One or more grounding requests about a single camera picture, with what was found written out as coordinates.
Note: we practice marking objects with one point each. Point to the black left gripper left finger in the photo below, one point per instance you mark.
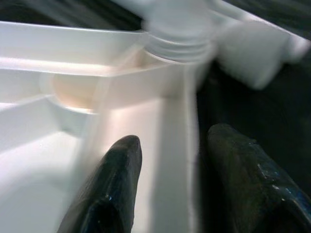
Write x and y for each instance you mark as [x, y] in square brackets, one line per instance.
[109, 194]

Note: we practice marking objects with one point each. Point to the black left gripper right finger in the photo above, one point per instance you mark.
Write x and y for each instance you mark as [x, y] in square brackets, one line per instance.
[250, 189]

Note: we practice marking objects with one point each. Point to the white plastic table top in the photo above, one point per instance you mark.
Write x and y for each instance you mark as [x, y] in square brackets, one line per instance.
[48, 145]

